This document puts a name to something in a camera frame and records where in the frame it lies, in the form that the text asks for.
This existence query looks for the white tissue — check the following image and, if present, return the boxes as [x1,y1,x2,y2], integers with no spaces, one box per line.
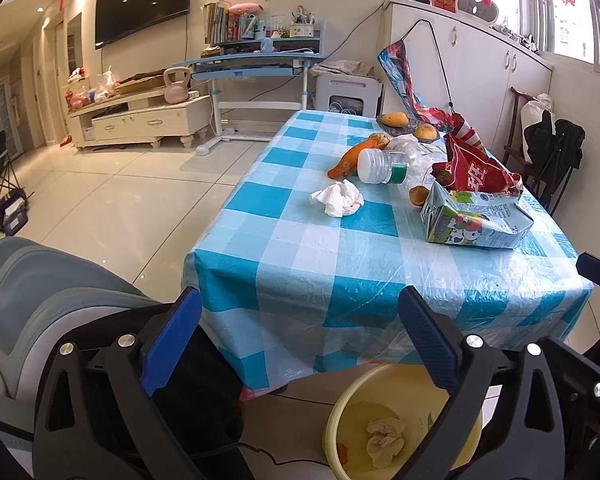
[309,180,365,218]

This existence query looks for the clear plastic bag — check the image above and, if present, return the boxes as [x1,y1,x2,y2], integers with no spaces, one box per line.
[92,67,118,101]

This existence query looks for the blue checked tablecloth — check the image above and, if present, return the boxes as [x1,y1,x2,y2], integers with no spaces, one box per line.
[181,109,595,393]

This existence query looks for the white bag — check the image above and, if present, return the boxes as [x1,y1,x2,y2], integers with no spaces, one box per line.
[521,92,553,133]

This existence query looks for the dark fruit bowl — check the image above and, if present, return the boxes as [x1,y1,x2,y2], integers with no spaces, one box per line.
[376,114,438,142]

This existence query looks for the white television stand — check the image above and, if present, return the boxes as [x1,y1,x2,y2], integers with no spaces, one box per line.
[67,85,212,150]

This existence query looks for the black cable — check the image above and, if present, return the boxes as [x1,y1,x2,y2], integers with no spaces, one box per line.
[240,442,331,467]

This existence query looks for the crumpled beige tissue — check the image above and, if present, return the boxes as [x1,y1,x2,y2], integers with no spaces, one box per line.
[365,417,406,468]

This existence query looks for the dark wooden chair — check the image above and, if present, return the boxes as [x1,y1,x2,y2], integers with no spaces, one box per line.
[502,85,586,216]

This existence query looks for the black wall television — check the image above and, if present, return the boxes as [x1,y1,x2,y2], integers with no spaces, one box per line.
[95,0,191,50]

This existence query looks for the white pen holder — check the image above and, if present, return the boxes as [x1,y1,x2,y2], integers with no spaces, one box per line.
[289,7,316,38]

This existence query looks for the flat cardboard box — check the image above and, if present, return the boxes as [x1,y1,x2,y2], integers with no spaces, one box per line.
[114,70,171,95]

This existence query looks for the large orange peel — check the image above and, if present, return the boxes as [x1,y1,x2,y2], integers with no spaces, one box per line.
[327,132,392,180]

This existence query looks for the clear bottle with green label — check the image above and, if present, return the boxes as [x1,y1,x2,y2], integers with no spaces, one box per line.
[356,149,410,185]

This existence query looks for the black jacket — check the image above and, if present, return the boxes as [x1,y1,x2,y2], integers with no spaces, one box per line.
[522,110,587,171]

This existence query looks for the blue study desk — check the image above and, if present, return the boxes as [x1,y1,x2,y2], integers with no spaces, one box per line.
[172,19,327,155]

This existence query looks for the pink kettlebell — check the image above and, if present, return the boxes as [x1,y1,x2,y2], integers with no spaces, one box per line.
[163,67,196,105]

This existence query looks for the black case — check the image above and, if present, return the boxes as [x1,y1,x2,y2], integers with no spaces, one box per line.
[0,187,31,236]

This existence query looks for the yellow plastic bin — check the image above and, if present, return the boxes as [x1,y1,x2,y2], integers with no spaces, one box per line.
[322,362,483,480]

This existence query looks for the beige cloth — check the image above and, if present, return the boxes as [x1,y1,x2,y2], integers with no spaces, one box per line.
[311,59,378,78]

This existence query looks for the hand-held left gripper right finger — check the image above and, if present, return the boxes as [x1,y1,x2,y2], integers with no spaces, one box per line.
[398,286,565,480]

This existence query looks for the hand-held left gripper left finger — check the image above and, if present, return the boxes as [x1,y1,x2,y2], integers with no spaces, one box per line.
[32,286,253,480]

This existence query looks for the crushed milk carton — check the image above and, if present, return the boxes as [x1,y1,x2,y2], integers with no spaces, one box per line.
[420,180,535,250]

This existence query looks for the row of books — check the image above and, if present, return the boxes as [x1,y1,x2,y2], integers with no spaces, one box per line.
[202,0,243,45]

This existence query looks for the red snack bag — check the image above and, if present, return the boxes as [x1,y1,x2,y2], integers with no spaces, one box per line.
[431,112,525,196]

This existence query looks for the white cabinet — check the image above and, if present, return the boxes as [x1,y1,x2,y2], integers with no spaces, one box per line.
[384,0,555,166]

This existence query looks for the grey padded seat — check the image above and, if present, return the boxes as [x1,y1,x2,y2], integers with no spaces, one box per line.
[0,236,176,413]

